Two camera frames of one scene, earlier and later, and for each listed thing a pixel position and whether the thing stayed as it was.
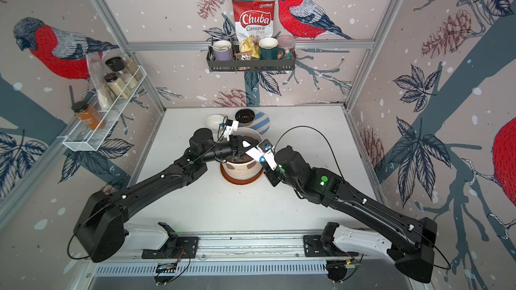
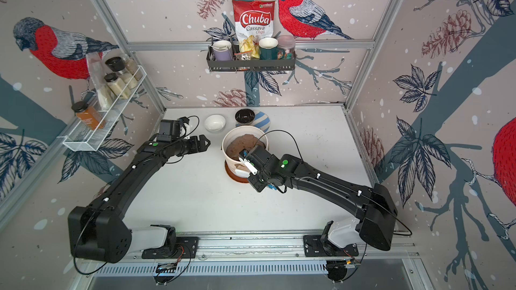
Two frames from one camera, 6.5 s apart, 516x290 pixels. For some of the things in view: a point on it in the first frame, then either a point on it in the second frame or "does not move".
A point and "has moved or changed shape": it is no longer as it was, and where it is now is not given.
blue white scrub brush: [255, 154] has moved or changed shape
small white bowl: [213, 121] does not move
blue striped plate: [261, 123] does not move
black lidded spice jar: [117, 64] does not move
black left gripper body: [227, 150] → [185, 146]
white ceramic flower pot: [246, 166] does not move
